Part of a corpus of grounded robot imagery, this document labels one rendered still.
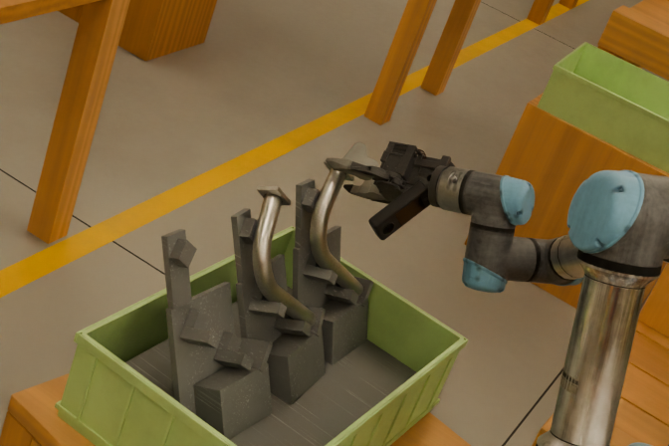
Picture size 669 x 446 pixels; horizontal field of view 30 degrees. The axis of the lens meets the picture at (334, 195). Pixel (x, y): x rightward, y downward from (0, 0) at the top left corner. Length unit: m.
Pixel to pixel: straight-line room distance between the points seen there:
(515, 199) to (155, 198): 2.42
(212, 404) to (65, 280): 1.81
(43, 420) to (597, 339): 0.89
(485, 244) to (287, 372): 0.40
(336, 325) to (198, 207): 2.10
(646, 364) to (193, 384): 1.05
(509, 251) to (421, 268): 2.40
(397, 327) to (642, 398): 0.53
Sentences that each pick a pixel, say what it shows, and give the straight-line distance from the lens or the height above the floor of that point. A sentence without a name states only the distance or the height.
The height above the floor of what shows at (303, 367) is 0.89.
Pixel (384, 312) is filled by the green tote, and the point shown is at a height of 0.92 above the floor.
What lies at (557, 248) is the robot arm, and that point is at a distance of 2.09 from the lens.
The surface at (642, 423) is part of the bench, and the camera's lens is 2.51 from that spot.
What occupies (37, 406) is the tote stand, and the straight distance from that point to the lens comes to 2.11.
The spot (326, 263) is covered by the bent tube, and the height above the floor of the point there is 1.04.
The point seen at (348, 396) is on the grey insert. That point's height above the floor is 0.85.
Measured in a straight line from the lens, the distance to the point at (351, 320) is 2.33.
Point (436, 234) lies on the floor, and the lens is 4.73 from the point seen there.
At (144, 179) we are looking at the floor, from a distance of 4.40.
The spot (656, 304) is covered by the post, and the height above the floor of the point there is 0.94.
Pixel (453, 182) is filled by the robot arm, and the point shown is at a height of 1.28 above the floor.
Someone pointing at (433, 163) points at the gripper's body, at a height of 1.28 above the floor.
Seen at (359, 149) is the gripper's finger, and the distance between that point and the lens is 2.17.
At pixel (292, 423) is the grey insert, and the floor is 0.85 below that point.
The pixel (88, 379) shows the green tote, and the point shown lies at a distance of 2.01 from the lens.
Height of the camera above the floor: 2.15
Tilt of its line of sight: 27 degrees down
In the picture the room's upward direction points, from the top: 21 degrees clockwise
